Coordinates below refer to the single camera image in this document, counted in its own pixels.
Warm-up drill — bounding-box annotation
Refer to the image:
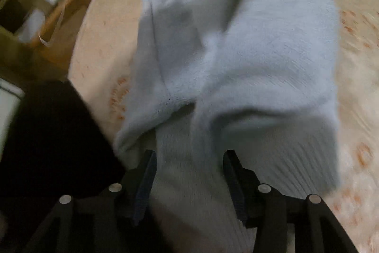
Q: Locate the light blue knit sweater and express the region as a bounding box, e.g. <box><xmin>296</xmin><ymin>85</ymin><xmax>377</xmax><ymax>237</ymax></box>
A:
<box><xmin>113</xmin><ymin>0</ymin><xmax>341</xmax><ymax>253</ymax></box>

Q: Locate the beige floral bedspread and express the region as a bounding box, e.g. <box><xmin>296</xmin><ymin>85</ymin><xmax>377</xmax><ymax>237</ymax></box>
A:
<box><xmin>68</xmin><ymin>0</ymin><xmax>379</xmax><ymax>253</ymax></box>

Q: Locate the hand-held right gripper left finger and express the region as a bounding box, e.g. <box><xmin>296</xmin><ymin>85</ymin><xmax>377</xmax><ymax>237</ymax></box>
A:
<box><xmin>25</xmin><ymin>149</ymin><xmax>157</xmax><ymax>253</ymax></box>

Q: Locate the brown cardboard box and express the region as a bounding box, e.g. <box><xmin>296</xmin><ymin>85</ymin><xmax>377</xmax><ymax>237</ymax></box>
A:
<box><xmin>0</xmin><ymin>25</ymin><xmax>70</xmax><ymax>83</ymax></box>

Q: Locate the wooden nightstand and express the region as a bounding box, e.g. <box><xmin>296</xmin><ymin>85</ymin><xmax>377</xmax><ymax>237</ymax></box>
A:
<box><xmin>30</xmin><ymin>0</ymin><xmax>105</xmax><ymax>47</ymax></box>

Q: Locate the black fleece garment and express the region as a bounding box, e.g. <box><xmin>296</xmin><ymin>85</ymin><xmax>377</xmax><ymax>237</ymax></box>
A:
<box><xmin>0</xmin><ymin>79</ymin><xmax>126</xmax><ymax>253</ymax></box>

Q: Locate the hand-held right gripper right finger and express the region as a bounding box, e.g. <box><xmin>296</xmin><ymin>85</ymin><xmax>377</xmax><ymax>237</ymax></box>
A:
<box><xmin>223</xmin><ymin>150</ymin><xmax>360</xmax><ymax>253</ymax></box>

